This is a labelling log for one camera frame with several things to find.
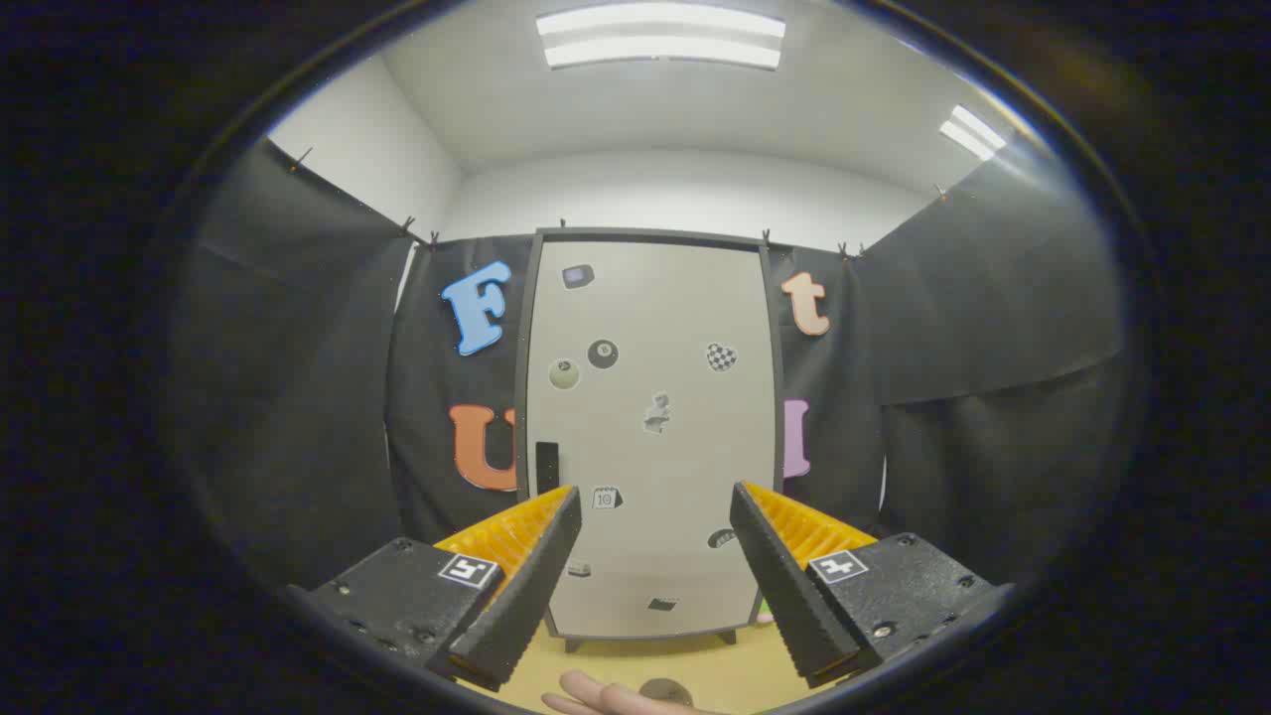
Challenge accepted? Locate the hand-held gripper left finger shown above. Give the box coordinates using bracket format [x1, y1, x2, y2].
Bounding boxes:
[288, 484, 583, 693]

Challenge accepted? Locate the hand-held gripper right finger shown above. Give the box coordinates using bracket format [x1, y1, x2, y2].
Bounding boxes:
[730, 482, 1014, 689]

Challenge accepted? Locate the grey shoe cabinet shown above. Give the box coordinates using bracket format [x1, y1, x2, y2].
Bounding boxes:
[513, 227, 785, 653]

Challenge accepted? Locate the black backdrop cloth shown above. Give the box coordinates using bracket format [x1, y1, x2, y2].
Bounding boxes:
[169, 139, 1128, 597]

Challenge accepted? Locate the small ceiling light panel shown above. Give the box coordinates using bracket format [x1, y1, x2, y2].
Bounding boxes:
[938, 104, 1009, 162]

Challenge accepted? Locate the large ceiling light panel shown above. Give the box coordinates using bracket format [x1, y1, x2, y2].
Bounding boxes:
[536, 3, 787, 71]

